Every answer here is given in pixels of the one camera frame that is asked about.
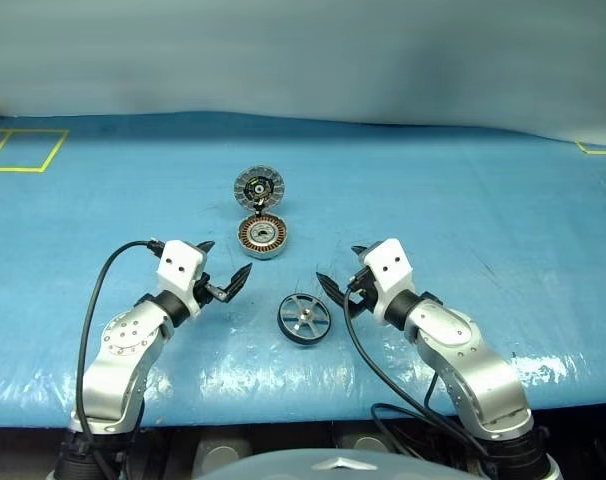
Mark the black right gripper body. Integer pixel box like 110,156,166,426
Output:
343,266,380,312

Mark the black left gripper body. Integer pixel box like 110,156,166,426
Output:
192,271,230,308

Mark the black spoked rotor wheel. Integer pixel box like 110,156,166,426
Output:
276,293,332,344

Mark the copper wound stator ring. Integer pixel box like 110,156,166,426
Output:
236,213,289,260

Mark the finned motor cap with circuit board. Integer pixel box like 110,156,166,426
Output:
233,165,287,209

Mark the blue plastic table cover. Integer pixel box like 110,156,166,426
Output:
0,110,606,429

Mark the grey rounded block under table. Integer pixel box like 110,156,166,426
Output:
339,433,395,457
194,438,250,476

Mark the grey robot torso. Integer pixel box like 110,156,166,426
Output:
192,447,484,480

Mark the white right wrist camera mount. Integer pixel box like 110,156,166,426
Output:
361,238,416,322

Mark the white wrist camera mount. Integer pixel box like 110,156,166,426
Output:
156,240,207,319
361,238,416,322

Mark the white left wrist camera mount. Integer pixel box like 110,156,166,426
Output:
156,240,207,319

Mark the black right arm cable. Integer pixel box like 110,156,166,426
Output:
342,279,499,480

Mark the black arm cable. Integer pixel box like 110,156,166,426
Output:
342,279,499,480
75,239,165,480

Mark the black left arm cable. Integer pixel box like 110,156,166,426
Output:
75,239,165,480

